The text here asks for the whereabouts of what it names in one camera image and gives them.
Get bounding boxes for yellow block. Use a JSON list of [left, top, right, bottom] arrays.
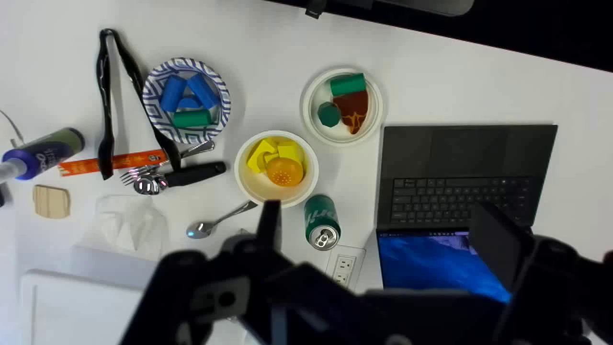
[[277, 141, 306, 164], [246, 138, 279, 174]]

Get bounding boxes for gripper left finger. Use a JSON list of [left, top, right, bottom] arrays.
[[120, 200, 355, 345]]

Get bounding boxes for white paper bowl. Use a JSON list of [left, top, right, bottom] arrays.
[[234, 130, 320, 208]]

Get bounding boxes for blue cylinder block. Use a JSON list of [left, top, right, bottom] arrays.
[[187, 73, 221, 110], [160, 75, 187, 113]]

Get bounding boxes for white power outlet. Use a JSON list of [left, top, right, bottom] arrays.
[[325, 245, 367, 294]]

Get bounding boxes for orange perforated ball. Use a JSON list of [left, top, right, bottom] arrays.
[[266, 157, 305, 187]]

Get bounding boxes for orange packet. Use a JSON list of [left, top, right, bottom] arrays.
[[58, 149, 169, 177]]

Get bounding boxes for silver spoon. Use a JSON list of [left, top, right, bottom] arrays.
[[186, 200, 259, 240]]

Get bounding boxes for brown toy pizza slice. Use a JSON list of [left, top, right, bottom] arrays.
[[333, 91, 370, 135]]

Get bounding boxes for wooden block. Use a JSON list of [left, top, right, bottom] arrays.
[[33, 184, 71, 220]]

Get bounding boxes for blue patterned paper plate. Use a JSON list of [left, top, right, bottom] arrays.
[[142, 57, 232, 145]]

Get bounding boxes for green hexagon block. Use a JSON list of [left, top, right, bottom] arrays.
[[318, 102, 341, 128]]

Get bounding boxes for black handled scoop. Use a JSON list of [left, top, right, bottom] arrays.
[[133, 161, 227, 196]]

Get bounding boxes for silver fork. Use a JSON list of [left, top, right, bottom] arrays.
[[120, 140, 216, 186]]

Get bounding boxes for black laptop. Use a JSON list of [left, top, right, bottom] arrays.
[[376, 125, 558, 303]]

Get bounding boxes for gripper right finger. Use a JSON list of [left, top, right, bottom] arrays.
[[471, 201, 613, 345]]

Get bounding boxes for black plastic tongs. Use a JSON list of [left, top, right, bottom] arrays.
[[96, 29, 183, 181]]

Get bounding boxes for white tissue box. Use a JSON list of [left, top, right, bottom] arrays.
[[19, 244, 166, 345]]

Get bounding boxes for green cylinder block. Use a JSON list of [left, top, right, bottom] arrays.
[[330, 73, 367, 97], [172, 109, 213, 128]]

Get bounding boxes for green soda can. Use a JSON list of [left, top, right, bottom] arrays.
[[304, 194, 341, 251]]

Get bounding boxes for white paper plate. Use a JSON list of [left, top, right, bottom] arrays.
[[301, 67, 385, 145]]

